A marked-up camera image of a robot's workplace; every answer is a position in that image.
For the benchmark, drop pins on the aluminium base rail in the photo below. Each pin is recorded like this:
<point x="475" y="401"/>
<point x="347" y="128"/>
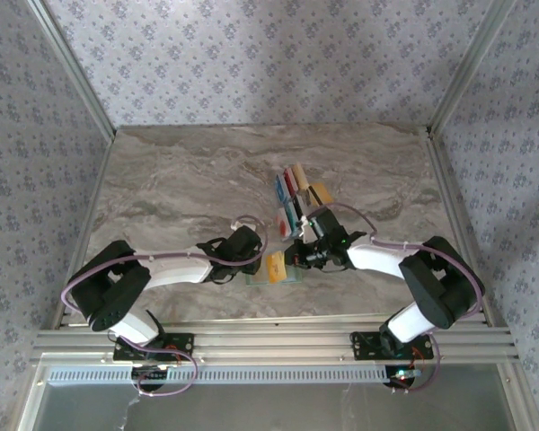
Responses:
<point x="274" y="341"/>

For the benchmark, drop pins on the aluminium frame post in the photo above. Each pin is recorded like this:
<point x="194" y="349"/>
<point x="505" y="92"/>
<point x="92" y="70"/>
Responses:
<point x="72" y="67"/>
<point x="471" y="67"/>

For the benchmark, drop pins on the right controller board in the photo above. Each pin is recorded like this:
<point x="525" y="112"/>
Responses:
<point x="402" y="373"/>

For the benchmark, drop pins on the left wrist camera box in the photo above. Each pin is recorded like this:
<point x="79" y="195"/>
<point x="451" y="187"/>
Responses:
<point x="244" y="233"/>

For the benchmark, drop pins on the black card stack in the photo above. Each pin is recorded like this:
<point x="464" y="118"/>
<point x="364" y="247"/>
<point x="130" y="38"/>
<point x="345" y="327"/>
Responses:
<point x="302" y="207"/>

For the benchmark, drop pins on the controller board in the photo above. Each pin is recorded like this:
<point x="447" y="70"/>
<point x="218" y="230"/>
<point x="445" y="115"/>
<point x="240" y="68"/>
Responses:
<point x="148" y="372"/>
<point x="402" y="373"/>

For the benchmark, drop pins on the green card holder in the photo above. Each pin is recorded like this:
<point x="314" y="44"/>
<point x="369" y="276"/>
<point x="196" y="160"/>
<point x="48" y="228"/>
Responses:
<point x="256" y="278"/>

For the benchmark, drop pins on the aluminium side rail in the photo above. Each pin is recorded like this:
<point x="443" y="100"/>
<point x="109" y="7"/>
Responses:
<point x="440" y="166"/>
<point x="86" y="224"/>

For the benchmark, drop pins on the blue card stack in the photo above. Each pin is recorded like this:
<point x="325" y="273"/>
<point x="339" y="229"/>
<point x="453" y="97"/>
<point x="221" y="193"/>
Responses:
<point x="281" y="187"/>

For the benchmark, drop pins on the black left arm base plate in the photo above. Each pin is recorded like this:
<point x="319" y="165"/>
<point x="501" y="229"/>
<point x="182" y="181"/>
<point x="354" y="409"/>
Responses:
<point x="184" y="343"/>

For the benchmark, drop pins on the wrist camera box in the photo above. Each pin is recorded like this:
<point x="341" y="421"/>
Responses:
<point x="319" y="224"/>
<point x="244" y="233"/>

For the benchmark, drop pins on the teal card stack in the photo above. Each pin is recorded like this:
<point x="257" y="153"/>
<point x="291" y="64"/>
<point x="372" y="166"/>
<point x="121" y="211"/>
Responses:
<point x="292" y="216"/>

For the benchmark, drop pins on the gold card stack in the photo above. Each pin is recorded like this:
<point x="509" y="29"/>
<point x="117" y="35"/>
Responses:
<point x="300" y="176"/>

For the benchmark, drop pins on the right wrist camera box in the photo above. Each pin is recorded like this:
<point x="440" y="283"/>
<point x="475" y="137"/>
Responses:
<point x="319" y="224"/>

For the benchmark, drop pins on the left controller board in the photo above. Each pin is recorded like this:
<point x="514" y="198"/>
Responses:
<point x="148" y="372"/>

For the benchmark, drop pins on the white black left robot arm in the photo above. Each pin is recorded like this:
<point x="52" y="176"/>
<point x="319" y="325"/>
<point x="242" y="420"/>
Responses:
<point x="175" y="271"/>

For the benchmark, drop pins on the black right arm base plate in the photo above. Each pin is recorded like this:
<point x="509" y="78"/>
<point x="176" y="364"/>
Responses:
<point x="364" y="348"/>

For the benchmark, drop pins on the grey metal panel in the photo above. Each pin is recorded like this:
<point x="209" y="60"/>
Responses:
<point x="274" y="408"/>

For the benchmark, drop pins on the gold VIP card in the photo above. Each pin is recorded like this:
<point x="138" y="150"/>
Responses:
<point x="276" y="269"/>

